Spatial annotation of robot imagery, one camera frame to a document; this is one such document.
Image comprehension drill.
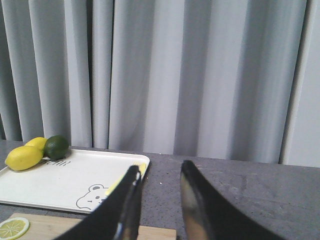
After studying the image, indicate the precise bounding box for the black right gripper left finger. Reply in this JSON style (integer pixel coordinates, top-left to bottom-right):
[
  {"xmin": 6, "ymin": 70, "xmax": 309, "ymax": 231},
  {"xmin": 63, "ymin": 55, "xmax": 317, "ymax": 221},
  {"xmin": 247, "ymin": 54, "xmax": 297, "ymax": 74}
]
[{"xmin": 56, "ymin": 165, "xmax": 143, "ymax": 240}]

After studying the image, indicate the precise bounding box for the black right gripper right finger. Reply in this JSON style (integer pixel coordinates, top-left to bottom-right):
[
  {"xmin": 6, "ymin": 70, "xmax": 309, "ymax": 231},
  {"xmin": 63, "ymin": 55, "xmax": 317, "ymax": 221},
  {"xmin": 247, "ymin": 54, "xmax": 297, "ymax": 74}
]
[{"xmin": 180, "ymin": 160, "xmax": 283, "ymax": 240}]

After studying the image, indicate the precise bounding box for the lemon slice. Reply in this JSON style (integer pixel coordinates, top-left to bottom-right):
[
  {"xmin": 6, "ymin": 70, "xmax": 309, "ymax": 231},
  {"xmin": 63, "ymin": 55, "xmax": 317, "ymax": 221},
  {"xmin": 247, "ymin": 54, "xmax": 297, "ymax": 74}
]
[{"xmin": 0, "ymin": 217, "xmax": 30, "ymax": 240}]

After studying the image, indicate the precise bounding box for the grey curtain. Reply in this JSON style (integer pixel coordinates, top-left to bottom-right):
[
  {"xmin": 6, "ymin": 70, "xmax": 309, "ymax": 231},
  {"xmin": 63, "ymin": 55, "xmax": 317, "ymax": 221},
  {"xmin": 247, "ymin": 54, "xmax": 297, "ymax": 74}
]
[{"xmin": 0, "ymin": 0, "xmax": 320, "ymax": 167}]

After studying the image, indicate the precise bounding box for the yellow lemon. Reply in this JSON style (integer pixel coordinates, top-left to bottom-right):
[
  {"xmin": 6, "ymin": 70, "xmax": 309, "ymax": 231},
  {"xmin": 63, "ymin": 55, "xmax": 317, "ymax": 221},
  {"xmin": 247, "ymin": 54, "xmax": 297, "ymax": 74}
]
[
  {"xmin": 25, "ymin": 137, "xmax": 48, "ymax": 150},
  {"xmin": 5, "ymin": 145, "xmax": 44, "ymax": 171}
]

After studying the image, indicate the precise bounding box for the white bear tray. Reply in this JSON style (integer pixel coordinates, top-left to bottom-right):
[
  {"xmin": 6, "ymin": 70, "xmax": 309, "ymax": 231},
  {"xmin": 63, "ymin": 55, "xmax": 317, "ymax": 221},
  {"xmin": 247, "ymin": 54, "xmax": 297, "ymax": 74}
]
[{"xmin": 0, "ymin": 149, "xmax": 150, "ymax": 213}]

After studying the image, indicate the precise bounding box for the wooden cutting board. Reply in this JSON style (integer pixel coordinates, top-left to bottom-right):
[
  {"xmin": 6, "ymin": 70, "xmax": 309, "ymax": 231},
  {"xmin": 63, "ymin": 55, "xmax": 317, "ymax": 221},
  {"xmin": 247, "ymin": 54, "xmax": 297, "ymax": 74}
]
[{"xmin": 10, "ymin": 212, "xmax": 177, "ymax": 240}]

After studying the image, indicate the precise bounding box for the green lime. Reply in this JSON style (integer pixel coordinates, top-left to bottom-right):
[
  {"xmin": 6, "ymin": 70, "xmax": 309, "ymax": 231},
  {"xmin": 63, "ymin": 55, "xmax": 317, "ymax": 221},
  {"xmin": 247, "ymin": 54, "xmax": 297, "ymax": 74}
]
[{"xmin": 43, "ymin": 135, "xmax": 69, "ymax": 160}]

